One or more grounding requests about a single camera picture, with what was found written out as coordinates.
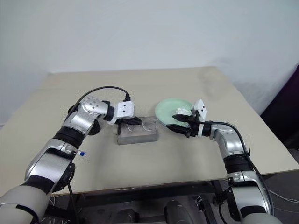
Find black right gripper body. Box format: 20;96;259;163
185;115;202;139

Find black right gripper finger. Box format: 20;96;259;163
166;124;191;135
171;113;194;123

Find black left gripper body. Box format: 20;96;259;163
114;116;132;127

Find clear frame glasses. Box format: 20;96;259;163
125;118;157;132

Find light green round plate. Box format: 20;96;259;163
154;98;195;128

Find clear plastic glasses case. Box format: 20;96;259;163
115;115;160;146

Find crumpled silver foil piece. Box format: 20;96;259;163
173;107;192;117

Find dark rounded shape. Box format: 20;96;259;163
163;199;195;224

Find dark purple furniture panel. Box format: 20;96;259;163
260;61;299;150

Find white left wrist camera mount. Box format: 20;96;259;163
115;100;136;119

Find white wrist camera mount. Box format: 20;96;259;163
192;98;208;120
115;100;136;119

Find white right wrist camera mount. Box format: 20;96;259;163
192;98;208;120

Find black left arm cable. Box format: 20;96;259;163
66;86;132;224

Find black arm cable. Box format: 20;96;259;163
196;120;274;217
66;86;132;224

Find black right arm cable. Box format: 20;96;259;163
196;120;274;217

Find black metal table frame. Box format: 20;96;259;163
43;179;237;224

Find thin white wire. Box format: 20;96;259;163
268;188;299;204

